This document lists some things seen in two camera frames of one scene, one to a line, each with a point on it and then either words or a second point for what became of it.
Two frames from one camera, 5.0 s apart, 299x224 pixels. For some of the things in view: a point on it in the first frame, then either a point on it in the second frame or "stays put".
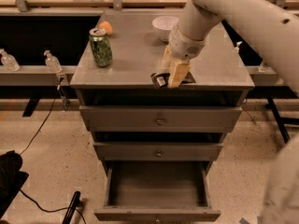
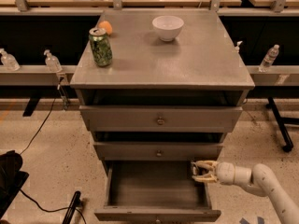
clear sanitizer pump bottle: x=51 y=63 stays put
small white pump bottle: x=236 y=49 stays put
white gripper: x=184 y=46 -> x=226 y=173
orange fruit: x=105 y=24 stays put
